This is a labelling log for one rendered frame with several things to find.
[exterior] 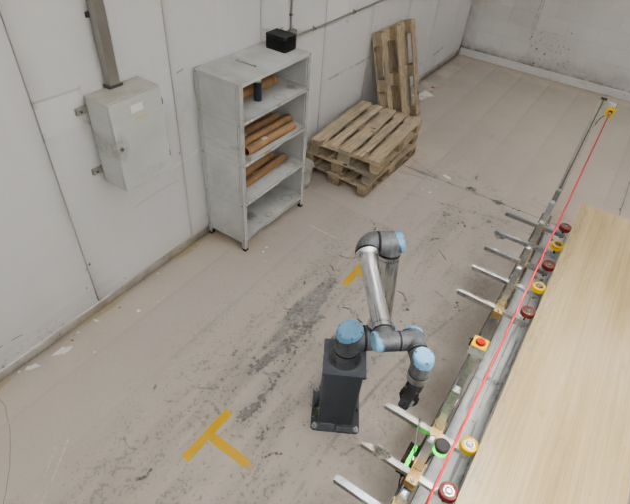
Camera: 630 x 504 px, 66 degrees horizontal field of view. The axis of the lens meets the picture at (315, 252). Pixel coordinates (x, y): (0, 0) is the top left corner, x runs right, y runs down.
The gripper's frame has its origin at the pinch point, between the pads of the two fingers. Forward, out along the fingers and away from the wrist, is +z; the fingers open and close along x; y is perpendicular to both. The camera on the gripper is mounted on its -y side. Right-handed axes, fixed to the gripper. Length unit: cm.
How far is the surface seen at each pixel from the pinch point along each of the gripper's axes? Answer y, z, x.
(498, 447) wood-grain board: 11.2, 7.6, -43.2
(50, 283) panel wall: -28, 47, 243
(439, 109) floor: 519, 98, 172
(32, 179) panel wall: -14, -29, 243
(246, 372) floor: 21, 98, 114
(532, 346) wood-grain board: 79, 8, -41
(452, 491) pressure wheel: -19.7, 7.3, -32.9
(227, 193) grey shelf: 120, 42, 215
